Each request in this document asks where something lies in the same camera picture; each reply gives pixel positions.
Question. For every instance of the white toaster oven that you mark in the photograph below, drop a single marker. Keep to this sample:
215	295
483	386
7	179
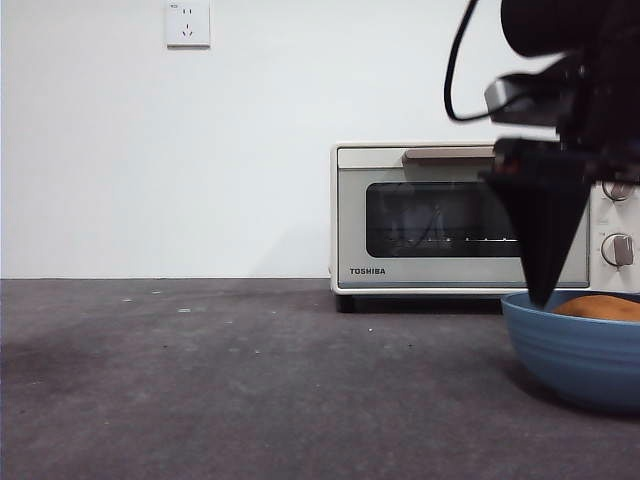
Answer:
597	220

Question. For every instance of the white wall socket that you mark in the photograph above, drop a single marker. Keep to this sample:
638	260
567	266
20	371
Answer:
188	25

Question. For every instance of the brown potato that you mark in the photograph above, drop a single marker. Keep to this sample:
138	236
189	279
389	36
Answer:
600	307

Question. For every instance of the beige oven knob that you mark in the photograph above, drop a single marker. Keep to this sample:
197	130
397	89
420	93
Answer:
619	192
617	250

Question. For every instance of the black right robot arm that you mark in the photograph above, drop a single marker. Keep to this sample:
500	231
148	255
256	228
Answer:
550	25

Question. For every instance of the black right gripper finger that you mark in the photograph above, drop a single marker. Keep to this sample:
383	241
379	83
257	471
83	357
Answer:
545	225

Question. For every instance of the blue ribbed bowl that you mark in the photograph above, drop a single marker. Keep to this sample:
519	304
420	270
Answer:
580	365

